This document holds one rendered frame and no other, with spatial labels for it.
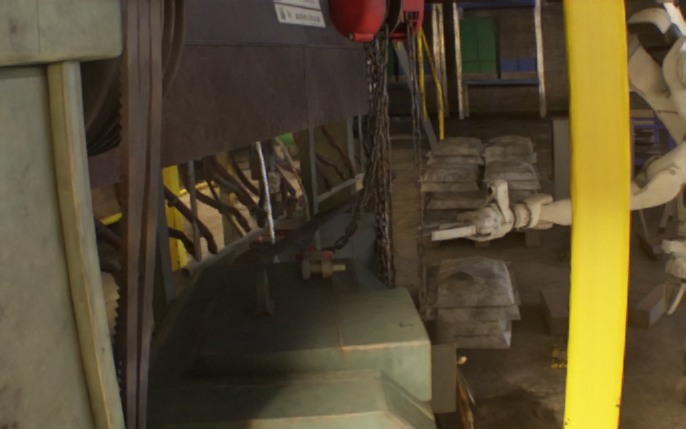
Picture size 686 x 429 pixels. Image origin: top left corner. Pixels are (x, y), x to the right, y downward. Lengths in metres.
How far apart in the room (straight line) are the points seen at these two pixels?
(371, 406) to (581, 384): 0.58
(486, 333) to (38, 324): 2.89
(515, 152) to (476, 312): 2.35
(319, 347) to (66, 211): 0.48
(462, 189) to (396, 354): 4.13
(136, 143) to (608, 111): 0.82
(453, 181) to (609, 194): 3.83
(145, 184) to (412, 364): 0.45
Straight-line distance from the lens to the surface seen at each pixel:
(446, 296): 3.34
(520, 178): 5.07
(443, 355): 1.26
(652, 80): 2.12
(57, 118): 0.56
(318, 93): 2.60
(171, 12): 0.69
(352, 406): 0.87
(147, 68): 0.66
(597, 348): 1.34
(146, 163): 0.68
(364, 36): 1.49
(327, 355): 0.96
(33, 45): 0.51
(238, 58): 2.01
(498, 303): 3.33
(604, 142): 1.25
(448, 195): 5.11
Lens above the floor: 1.21
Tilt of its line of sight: 10 degrees down
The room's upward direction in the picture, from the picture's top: 4 degrees counter-clockwise
